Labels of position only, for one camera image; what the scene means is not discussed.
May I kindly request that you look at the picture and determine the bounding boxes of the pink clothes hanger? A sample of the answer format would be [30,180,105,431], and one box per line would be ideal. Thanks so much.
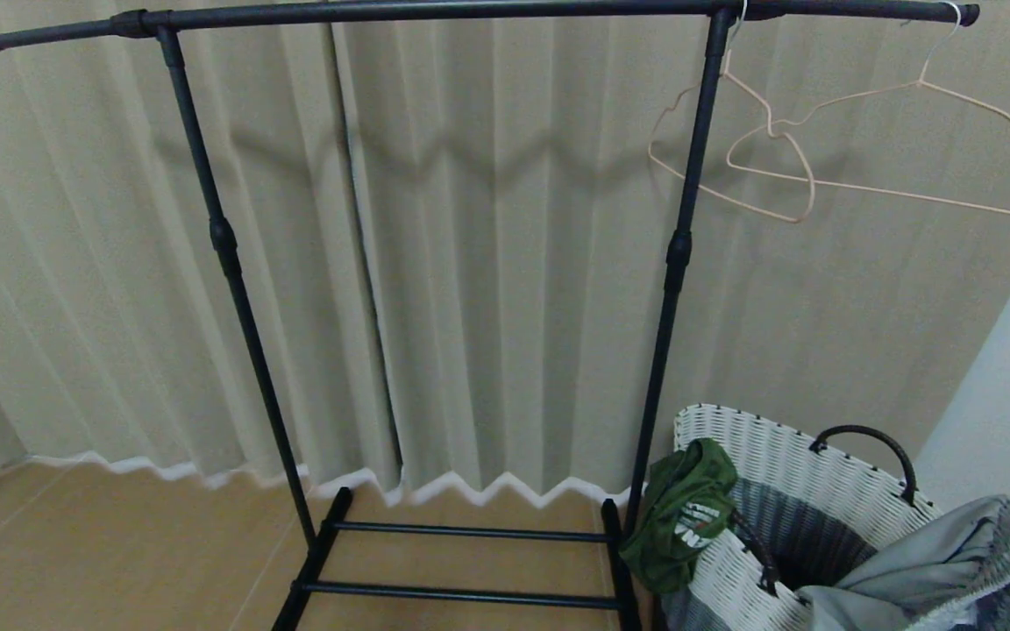
[648,13,817,224]
[726,4,1010,227]

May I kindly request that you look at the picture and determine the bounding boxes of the pale grey shorts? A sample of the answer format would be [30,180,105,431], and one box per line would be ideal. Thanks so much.
[799,495,1010,631]

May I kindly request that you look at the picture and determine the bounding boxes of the white laundry basket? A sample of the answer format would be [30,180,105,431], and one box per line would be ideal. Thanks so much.
[658,403,1010,631]

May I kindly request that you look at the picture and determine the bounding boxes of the black clothes rack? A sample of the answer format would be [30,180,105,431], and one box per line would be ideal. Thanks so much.
[0,0,981,631]

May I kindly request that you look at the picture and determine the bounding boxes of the beige curtain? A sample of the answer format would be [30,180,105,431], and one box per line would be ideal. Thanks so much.
[0,0,1010,514]

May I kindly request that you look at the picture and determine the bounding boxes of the green printed garment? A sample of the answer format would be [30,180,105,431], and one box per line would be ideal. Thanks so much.
[619,438,739,595]

